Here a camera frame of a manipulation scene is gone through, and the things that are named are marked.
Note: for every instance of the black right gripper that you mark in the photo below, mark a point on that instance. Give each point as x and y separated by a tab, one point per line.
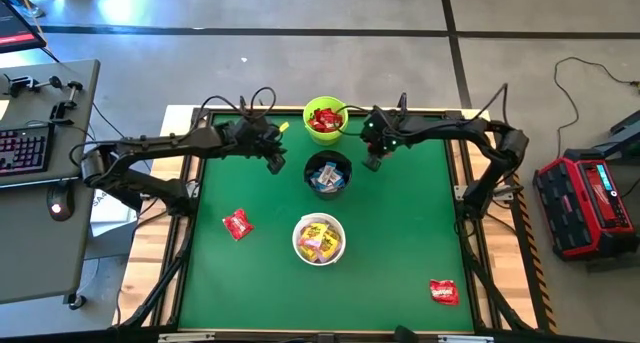
382	130

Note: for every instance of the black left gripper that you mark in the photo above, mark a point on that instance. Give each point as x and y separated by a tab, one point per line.
252	135

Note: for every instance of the red Skittles candy pack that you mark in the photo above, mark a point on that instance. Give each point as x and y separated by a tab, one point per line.
444	292
316	125
386	154
238	224
327	116
336	127

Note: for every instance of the blue white candy wrapper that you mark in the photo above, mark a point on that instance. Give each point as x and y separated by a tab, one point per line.
316	180
327	188
339	183
327	173

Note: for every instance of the white plastic bucket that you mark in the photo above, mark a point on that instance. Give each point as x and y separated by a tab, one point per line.
294	239

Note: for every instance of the yellow Sour Patch candy pack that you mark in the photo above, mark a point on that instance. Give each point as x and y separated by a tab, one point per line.
313	234
306	254
331	244

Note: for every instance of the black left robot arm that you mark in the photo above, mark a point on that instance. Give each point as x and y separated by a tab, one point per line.
150	145

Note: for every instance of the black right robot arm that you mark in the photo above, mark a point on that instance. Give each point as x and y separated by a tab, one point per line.
450	128

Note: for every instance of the black plastic bucket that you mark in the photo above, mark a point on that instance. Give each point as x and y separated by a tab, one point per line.
307	165

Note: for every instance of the lime green plastic bucket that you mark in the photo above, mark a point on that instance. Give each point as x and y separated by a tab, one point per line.
325	139

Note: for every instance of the black blurred object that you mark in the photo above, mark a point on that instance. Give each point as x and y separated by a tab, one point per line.
405	334

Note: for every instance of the yellow black hazard strip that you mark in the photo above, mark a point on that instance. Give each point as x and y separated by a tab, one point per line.
536	263

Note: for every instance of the black desk clamp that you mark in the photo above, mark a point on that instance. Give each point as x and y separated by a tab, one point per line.
20	83
62	110

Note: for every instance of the black computer mouse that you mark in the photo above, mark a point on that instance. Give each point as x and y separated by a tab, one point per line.
60	205

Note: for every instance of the red black power station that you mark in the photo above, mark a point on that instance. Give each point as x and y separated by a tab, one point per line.
590	218

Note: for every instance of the black backlit keyboard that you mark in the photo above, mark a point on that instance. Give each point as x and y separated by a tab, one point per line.
25	148

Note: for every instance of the dark metal stand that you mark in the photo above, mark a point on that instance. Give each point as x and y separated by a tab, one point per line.
625	133

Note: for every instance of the grey computer desk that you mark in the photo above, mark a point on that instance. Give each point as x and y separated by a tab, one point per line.
30	253

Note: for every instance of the black flat screen monitor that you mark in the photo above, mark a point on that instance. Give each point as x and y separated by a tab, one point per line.
15	30

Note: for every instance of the black frame clamp knob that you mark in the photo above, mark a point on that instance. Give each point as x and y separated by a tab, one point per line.
242	103
402	100

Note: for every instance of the silver metal bracket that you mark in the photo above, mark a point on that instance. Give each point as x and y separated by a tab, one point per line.
185	337
465	339

